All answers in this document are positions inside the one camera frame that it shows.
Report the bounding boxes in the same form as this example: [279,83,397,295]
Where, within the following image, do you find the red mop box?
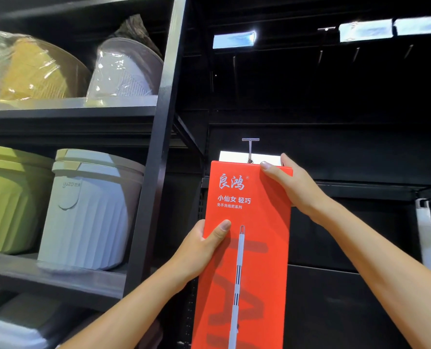
[191,160,293,349]

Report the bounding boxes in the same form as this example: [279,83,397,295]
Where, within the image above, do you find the white lidded container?
[0,294,92,349]

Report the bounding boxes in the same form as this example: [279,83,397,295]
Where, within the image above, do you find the white ribbed bucket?
[37,149,146,271]

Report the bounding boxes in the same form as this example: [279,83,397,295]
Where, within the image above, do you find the yellow wrapped salad spinner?
[0,28,92,102]

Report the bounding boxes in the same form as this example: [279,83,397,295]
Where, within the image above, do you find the white mop head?
[415,198,431,275]

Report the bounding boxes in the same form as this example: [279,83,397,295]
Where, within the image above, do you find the white wrapped salad spinner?
[86,37,164,98]

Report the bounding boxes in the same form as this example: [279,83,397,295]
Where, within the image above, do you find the clear price label holder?
[339,19,393,43]
[394,14,431,36]
[213,31,257,50]

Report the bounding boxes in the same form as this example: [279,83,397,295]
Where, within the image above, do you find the person's left hand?
[168,219,232,284]

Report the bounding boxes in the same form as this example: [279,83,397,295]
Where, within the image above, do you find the person's right forearm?
[310,198,431,349]

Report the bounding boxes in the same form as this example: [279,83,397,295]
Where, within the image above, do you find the green ribbed bucket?
[0,143,55,255]

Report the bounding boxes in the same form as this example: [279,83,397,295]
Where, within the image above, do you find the person's left forearm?
[57,265,201,349]

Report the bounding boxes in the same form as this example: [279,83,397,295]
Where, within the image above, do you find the metal display hook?
[317,27,336,64]
[242,138,260,164]

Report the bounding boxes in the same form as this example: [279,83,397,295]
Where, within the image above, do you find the black display rack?
[176,0,431,349]

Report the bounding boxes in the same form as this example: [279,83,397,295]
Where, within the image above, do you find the dark grey shelf rack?
[0,0,209,313]

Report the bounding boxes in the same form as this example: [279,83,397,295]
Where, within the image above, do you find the person's right hand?
[260,153,332,219]

